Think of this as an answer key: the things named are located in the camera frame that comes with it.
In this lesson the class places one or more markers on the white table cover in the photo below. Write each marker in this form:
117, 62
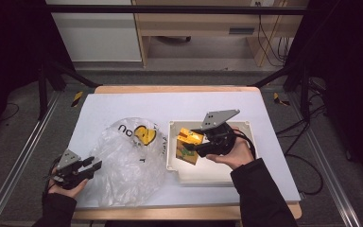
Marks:
170, 105

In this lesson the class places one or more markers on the light wooden desk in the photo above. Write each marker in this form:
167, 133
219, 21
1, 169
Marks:
195, 22

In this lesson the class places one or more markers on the aluminium rail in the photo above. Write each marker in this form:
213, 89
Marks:
334, 189
22, 157

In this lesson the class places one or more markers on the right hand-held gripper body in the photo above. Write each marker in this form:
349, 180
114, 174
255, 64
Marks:
219, 138

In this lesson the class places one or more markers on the person's left hand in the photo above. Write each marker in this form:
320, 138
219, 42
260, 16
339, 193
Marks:
66, 191

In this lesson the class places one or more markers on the person's right hand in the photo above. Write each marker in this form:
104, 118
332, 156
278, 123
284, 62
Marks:
238, 154

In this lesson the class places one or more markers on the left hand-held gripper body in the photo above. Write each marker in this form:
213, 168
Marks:
67, 170

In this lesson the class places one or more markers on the clear printed plastic bag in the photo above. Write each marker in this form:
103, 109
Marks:
129, 170

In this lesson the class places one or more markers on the white cabinet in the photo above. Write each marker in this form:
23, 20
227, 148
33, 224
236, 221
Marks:
97, 34

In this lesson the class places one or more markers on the black metal stand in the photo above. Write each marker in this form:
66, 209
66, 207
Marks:
305, 94
42, 94

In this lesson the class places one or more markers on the grey desk label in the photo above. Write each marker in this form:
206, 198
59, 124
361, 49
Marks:
241, 31

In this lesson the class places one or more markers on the yellow snack packet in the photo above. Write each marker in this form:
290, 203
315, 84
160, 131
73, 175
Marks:
186, 154

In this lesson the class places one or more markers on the white plastic bin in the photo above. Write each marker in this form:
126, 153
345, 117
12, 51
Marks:
214, 171

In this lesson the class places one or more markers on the black curtain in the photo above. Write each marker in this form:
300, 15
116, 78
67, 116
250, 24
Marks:
9, 47
353, 78

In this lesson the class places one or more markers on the black horizontal bar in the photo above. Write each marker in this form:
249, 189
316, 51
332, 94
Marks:
170, 9

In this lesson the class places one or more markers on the yellow black tape piece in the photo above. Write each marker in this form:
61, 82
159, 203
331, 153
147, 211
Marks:
279, 100
77, 98

